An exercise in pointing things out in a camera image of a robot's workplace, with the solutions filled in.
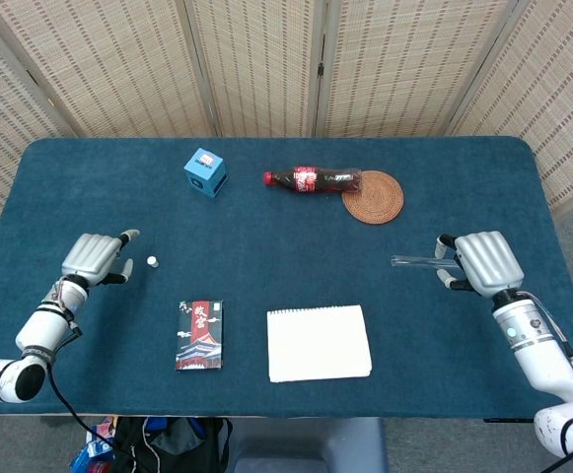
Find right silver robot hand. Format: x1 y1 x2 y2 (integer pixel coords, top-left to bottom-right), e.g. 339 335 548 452
434 230 525 300

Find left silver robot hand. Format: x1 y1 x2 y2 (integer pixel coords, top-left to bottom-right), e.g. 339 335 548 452
61 229 142 288

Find clear glass test tube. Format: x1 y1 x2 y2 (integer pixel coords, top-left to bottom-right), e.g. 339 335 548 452
390 253 463 271

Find round woven rattan coaster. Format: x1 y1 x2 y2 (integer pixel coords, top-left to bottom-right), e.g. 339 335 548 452
340 169 406 226

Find black red palace box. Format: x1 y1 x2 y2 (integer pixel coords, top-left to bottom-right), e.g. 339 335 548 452
174 299 225 372

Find woven bamboo screen panel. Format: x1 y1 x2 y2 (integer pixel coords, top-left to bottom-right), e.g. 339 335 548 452
0 9 78 247
310 0 522 139
0 0 218 139
446 0 573 218
181 0 331 139

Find light blue cardboard box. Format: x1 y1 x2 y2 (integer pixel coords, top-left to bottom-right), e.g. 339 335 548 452
182 147 229 199

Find white spiral notebook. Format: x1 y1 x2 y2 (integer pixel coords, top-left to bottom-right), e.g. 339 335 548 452
265 304 373 384

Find cola bottle red cap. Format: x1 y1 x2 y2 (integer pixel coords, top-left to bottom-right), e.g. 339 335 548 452
263 166 364 195

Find blue red plastic bags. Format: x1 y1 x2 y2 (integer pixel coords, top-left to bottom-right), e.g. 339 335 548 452
68 417 119 473

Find dark blue table cloth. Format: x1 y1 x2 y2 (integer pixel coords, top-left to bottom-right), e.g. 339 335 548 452
0 136 573 419

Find black backpack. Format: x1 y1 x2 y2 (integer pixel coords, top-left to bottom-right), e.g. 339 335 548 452
112 417 233 473

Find grey blue chair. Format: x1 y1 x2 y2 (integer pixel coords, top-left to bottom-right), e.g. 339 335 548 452
226 417 390 473

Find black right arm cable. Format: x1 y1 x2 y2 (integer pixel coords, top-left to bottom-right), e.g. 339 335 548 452
522 293 573 464

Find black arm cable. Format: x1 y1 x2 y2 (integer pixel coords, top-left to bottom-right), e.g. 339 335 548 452
522 293 573 464
43 319 119 452

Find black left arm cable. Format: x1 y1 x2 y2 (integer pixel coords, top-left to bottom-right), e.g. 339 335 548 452
43 319 119 452

